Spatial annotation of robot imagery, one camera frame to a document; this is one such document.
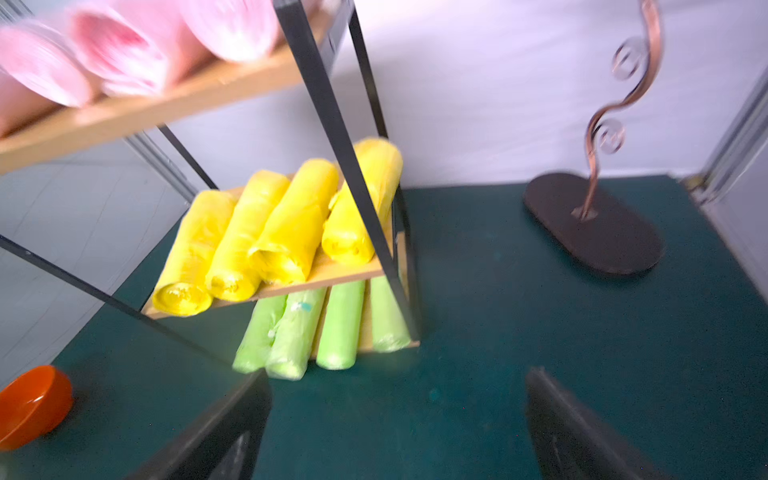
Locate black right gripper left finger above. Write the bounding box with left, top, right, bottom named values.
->
left=128, top=370, right=273, bottom=479

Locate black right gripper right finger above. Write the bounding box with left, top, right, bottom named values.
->
left=525, top=367, right=670, bottom=479

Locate green trash bag roll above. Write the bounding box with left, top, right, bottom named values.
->
left=266, top=287, right=327, bottom=381
left=232, top=295, right=287, bottom=374
left=316, top=280, right=366, bottom=370
left=370, top=276, right=412, bottom=353

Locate yellow trash bag roll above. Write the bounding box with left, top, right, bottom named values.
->
left=151, top=190, right=237, bottom=317
left=249, top=158, right=339, bottom=285
left=206, top=170, right=290, bottom=302
left=321, top=137, right=404, bottom=268

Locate pink trash bag roll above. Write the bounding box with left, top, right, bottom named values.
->
left=180, top=0, right=284, bottom=63
left=1, top=15, right=102, bottom=108
left=66, top=1, right=213, bottom=97

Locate three-tier wooden shelf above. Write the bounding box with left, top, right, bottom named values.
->
left=1, top=1, right=441, bottom=378

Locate orange plastic bowl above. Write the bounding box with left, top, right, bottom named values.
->
left=1, top=365, right=74, bottom=452

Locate black metal jewelry stand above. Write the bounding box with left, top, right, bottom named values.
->
left=523, top=0, right=664, bottom=276

